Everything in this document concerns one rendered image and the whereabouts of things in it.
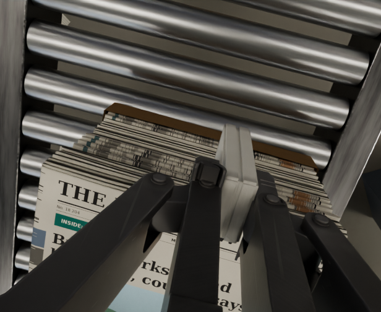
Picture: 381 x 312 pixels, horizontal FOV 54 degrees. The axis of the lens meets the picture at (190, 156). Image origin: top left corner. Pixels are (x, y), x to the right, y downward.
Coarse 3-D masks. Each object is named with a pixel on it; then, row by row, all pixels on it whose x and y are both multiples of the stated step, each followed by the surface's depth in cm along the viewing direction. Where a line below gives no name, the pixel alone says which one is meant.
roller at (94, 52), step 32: (32, 32) 50; (64, 32) 51; (96, 64) 51; (128, 64) 51; (160, 64) 50; (192, 64) 51; (224, 96) 51; (256, 96) 51; (288, 96) 50; (320, 96) 51
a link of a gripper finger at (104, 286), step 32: (128, 192) 13; (160, 192) 13; (96, 224) 11; (128, 224) 11; (64, 256) 9; (96, 256) 10; (128, 256) 11; (32, 288) 8; (64, 288) 8; (96, 288) 10
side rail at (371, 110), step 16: (368, 48) 50; (368, 80) 48; (352, 96) 51; (368, 96) 49; (352, 112) 50; (368, 112) 50; (320, 128) 61; (352, 128) 51; (368, 128) 51; (336, 144) 52; (352, 144) 52; (368, 144) 52; (336, 160) 53; (352, 160) 53; (320, 176) 55; (336, 176) 54; (352, 176) 54; (336, 192) 55; (352, 192) 55; (336, 208) 56
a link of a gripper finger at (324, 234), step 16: (304, 224) 14; (320, 224) 14; (320, 240) 13; (336, 240) 13; (320, 256) 13; (336, 256) 12; (352, 256) 12; (320, 272) 14; (336, 272) 12; (352, 272) 11; (368, 272) 12; (320, 288) 12; (336, 288) 12; (352, 288) 11; (368, 288) 11; (320, 304) 12; (336, 304) 11; (352, 304) 11; (368, 304) 10
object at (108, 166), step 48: (96, 144) 40; (144, 144) 43; (192, 144) 47; (48, 192) 33; (96, 192) 32; (288, 192) 42; (48, 240) 34; (240, 240) 32; (144, 288) 35; (240, 288) 34
